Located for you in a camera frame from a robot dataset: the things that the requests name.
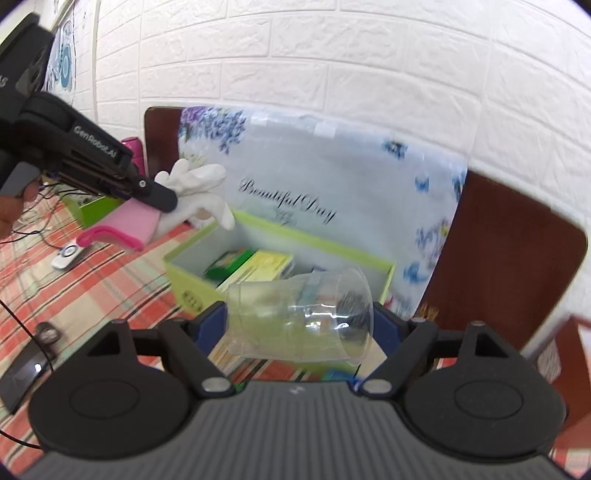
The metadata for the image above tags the small green storage box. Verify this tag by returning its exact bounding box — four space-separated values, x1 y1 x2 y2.
60 191 123 229

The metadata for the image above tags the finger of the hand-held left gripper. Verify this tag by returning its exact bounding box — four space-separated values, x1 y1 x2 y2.
124 178 178 213

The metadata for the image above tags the light green cardboard box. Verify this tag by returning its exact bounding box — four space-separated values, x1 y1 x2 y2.
163 208 398 384

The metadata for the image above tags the wall poster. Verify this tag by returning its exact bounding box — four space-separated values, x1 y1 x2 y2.
44 0 77 93

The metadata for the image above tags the red-brown cardboard box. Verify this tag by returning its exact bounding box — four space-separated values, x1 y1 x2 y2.
531 314 591 435

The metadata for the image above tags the black phone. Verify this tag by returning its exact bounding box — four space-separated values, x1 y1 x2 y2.
0 344 54 414

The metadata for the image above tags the brown wooden board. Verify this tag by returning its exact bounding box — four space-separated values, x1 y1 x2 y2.
144 106 589 365

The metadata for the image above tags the person's left hand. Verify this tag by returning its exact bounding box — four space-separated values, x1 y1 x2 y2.
0 184 40 240

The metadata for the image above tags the plaid tablecloth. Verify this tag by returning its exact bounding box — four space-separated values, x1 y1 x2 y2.
0 196 591 476

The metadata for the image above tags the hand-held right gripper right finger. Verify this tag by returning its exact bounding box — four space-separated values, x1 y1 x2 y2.
361 302 513 398

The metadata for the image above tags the white glove with pink cuff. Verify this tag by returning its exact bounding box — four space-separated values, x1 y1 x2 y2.
78 159 235 252

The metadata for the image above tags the small plain green box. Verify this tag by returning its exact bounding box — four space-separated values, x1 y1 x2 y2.
203 249 254 282

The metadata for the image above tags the floral printed board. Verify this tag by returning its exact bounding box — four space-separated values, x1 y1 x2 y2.
178 106 468 319

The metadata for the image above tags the small white device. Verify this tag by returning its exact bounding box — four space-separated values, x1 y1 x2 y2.
51 242 88 271

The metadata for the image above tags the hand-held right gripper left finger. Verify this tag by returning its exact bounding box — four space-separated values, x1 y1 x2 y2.
85 302 235 400

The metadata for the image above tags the clear plastic cup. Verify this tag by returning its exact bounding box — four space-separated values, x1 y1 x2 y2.
225 268 375 365

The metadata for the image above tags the small round metal object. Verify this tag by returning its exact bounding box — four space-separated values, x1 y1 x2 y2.
36 322 61 356

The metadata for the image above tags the pink thermos bottle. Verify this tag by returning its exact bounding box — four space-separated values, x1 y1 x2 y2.
121 137 145 178

